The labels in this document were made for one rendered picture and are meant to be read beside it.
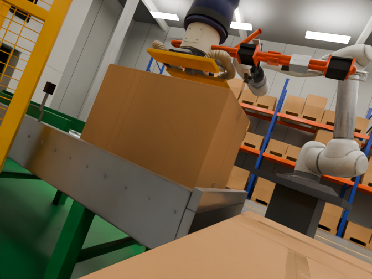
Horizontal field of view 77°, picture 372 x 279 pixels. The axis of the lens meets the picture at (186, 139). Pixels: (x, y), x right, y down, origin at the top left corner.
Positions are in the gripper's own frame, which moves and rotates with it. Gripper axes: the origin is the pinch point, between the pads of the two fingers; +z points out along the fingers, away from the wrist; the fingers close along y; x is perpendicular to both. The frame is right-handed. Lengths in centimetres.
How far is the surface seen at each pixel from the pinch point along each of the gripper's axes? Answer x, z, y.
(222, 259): -26, 55, 64
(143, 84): 32.2, 20.6, 29.8
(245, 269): -30, 54, 64
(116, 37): 268, -161, -80
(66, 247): 24, 36, 92
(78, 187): 29, 36, 74
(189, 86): 11.6, 20.9, 26.3
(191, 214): -12, 37, 65
